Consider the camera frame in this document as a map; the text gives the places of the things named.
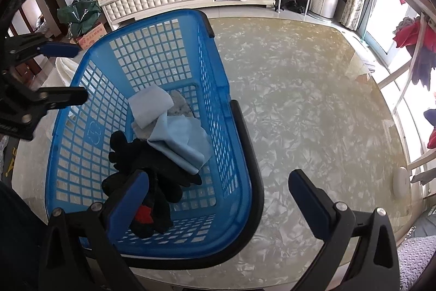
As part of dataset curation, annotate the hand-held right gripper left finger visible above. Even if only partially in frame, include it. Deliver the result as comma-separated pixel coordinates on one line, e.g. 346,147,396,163
37,169,150,291

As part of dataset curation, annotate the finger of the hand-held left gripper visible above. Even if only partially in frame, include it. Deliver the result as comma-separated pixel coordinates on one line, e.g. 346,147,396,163
20,86,89,123
7,34,80,61

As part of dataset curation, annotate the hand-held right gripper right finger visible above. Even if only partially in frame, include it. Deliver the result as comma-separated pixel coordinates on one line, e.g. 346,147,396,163
289,169,401,291

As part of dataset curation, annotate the white towel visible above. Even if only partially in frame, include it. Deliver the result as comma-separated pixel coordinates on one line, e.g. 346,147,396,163
51,57,80,87

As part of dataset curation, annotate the black plush toy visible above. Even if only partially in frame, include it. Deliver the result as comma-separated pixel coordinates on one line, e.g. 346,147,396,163
102,131,203,239

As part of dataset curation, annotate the light blue cloth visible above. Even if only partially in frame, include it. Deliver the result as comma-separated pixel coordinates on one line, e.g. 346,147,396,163
148,113,212,175

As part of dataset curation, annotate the blue plastic basket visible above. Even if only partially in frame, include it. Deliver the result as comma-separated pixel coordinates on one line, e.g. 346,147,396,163
46,9,264,269

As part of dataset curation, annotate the white cloth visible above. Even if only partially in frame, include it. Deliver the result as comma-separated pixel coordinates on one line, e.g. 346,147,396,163
128,84,174,128

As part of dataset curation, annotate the grey cloth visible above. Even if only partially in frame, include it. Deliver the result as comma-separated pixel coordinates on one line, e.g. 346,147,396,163
168,90,192,118

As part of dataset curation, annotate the cardboard box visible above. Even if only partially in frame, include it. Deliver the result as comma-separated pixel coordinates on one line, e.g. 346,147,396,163
75,22,104,50

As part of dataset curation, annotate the white round device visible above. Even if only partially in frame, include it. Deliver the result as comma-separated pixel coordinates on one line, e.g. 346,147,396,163
393,166,409,199

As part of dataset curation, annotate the chair with grey cover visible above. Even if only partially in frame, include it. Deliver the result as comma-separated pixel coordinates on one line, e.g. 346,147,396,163
397,236,436,291

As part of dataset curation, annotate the clothes drying rack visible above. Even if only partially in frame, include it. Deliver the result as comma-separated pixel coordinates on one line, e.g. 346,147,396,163
366,0,436,182

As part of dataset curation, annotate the red garment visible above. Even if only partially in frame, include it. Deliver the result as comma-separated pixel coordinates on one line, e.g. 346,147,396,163
395,16,436,87

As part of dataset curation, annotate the dark wooden door frame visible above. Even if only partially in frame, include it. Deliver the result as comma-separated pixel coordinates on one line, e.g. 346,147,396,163
7,0,52,39

